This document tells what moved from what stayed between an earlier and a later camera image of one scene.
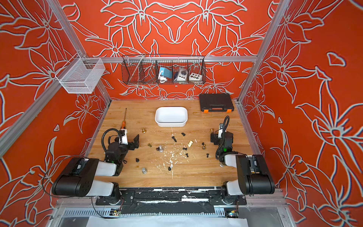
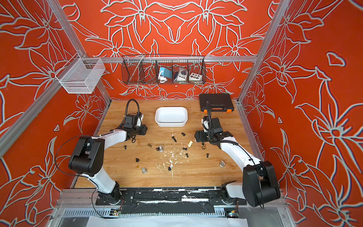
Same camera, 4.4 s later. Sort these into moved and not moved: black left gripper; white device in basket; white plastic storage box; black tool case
Moved: black left gripper
Not moved: white plastic storage box; white device in basket; black tool case
